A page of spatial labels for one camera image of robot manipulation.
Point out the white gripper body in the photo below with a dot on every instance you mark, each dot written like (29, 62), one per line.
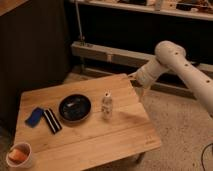
(146, 76)

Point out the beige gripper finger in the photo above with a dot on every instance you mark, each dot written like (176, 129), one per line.
(141, 94)
(132, 76)

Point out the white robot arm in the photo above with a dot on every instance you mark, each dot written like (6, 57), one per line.
(171, 56)

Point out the small white bottle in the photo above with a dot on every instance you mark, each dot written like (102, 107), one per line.
(107, 105)

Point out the grey metal shelf beam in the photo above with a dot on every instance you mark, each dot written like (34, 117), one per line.
(109, 54)

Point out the black round plate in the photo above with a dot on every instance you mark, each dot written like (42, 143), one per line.
(75, 108)

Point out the wooden table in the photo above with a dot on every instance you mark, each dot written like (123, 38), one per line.
(94, 141)

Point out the upper shelf with clutter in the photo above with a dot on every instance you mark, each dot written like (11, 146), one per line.
(115, 4)

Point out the black striped eraser block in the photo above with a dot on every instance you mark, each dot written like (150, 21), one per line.
(52, 121)

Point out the vertical metal pole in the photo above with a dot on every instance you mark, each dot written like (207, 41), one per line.
(81, 37)

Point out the blue sponge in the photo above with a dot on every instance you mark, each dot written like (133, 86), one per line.
(34, 117)

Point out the white cup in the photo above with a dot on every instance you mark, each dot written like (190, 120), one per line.
(25, 148)

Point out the orange object in cup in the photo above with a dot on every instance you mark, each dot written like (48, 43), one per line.
(17, 156)

